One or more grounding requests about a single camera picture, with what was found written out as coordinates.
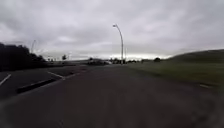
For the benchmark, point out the grass slope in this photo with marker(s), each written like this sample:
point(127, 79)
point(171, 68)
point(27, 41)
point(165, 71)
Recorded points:
point(186, 68)

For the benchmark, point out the concrete kerb stop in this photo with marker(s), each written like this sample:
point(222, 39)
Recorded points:
point(35, 85)

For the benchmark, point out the round bush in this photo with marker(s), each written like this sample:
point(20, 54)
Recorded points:
point(157, 59)

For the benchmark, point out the dark hedge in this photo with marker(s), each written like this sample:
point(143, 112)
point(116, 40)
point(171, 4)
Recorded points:
point(16, 58)

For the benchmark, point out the small tree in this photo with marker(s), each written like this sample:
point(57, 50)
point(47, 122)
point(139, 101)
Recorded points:
point(64, 57)

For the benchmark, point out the curved street lamp pole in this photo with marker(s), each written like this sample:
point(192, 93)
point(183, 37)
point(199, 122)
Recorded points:
point(122, 50)

